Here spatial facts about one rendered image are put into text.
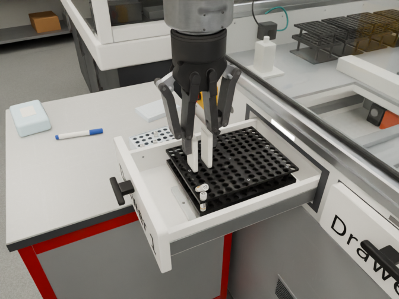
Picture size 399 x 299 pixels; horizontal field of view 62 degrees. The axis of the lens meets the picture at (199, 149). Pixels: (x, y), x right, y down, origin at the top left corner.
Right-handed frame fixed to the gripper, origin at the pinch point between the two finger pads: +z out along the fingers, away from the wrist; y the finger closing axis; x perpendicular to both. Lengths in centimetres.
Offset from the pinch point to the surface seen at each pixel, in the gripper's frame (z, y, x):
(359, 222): 9.8, 21.0, -18.2
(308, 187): 11.9, 20.7, -6.3
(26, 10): 70, -29, 423
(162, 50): 15, 24, 86
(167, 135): 20.3, 5.9, 34.7
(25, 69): 100, -43, 317
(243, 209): 11.2, 5.8, -6.3
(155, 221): 6.9, -10.4, -5.8
